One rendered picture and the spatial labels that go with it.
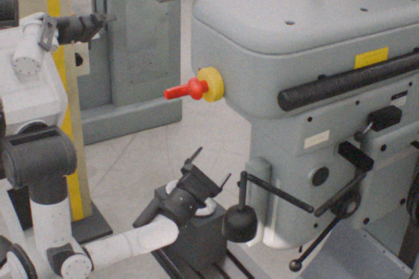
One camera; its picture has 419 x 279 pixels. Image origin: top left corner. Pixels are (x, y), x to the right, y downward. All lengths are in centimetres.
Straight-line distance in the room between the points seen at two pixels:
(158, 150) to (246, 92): 302
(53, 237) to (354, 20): 81
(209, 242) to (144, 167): 210
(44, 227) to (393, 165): 80
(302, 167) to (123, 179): 264
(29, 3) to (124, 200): 143
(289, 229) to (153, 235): 39
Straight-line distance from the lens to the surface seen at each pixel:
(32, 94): 133
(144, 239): 147
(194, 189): 157
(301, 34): 93
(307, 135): 105
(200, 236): 172
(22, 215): 174
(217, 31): 99
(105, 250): 146
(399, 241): 169
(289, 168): 116
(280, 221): 125
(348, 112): 110
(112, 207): 351
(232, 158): 389
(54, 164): 126
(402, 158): 134
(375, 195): 134
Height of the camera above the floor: 224
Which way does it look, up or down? 32 degrees down
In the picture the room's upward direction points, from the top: 1 degrees clockwise
